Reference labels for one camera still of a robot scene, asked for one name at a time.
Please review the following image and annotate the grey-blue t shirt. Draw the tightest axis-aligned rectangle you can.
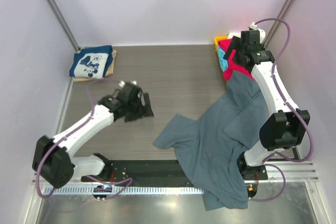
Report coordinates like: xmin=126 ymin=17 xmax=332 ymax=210
xmin=153 ymin=71 xmax=267 ymax=211

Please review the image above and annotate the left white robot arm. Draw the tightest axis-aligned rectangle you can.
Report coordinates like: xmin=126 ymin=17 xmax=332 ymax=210
xmin=32 ymin=82 xmax=154 ymax=189

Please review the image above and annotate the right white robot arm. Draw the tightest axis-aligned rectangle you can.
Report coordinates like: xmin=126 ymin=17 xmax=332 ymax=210
xmin=224 ymin=29 xmax=310 ymax=180

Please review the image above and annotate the white t shirt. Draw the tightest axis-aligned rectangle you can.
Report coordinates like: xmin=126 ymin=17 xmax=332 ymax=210
xmin=227 ymin=29 xmax=266 ymax=42

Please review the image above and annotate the red t shirt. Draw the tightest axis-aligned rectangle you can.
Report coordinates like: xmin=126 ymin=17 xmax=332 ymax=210
xmin=217 ymin=39 xmax=257 ymax=82

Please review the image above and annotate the light blue t shirt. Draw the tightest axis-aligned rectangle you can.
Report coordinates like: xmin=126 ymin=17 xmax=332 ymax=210
xmin=217 ymin=46 xmax=228 ymax=72

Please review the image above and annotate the yellow plastic bin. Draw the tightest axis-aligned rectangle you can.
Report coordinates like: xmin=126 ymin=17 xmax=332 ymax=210
xmin=214 ymin=36 xmax=231 ymax=60

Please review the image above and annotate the folded tan t shirt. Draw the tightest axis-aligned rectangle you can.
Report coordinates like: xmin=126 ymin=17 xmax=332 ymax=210
xmin=73 ymin=49 xmax=117 ymax=82

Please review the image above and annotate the folded navy cartoon t shirt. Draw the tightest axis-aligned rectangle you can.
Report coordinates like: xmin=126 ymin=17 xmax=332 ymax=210
xmin=69 ymin=45 xmax=113 ymax=79

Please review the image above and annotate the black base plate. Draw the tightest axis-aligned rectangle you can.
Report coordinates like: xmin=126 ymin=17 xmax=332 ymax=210
xmin=81 ymin=160 xmax=268 ymax=187

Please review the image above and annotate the right aluminium frame post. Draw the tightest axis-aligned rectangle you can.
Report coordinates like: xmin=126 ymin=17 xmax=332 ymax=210
xmin=264 ymin=0 xmax=296 ymax=47

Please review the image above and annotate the aluminium frame post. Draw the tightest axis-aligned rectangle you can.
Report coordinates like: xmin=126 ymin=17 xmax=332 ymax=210
xmin=46 ymin=0 xmax=80 ymax=51
xmin=264 ymin=0 xmax=296 ymax=47

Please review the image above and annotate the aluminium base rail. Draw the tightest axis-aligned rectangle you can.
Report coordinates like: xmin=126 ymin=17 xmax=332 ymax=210
xmin=266 ymin=161 xmax=319 ymax=183

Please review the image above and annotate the white slotted cable duct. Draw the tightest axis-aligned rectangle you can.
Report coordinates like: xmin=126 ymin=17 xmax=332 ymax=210
xmin=53 ymin=183 xmax=203 ymax=196

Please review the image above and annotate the left aluminium frame post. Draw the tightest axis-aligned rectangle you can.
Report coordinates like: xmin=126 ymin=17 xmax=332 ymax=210
xmin=46 ymin=0 xmax=80 ymax=51

